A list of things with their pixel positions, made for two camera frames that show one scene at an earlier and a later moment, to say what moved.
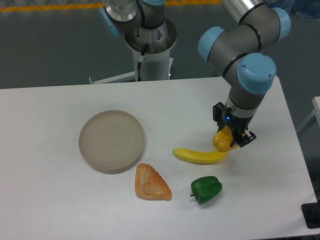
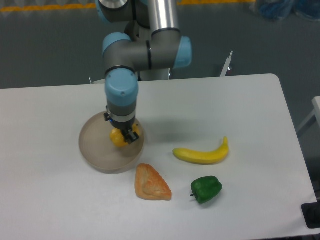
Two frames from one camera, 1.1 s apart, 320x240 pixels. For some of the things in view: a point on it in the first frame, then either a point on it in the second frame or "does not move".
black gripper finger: x=243 y=139 to x=131 y=136
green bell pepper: x=205 y=188 does not move
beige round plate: x=111 y=142 does not move
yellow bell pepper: x=222 y=139 to x=117 y=138
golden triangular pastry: x=149 y=184 does not move
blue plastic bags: x=307 y=9 does not move
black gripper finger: x=217 y=112 to x=107 y=114
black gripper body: x=237 y=124 to x=124 y=126
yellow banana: x=202 y=157 does not move
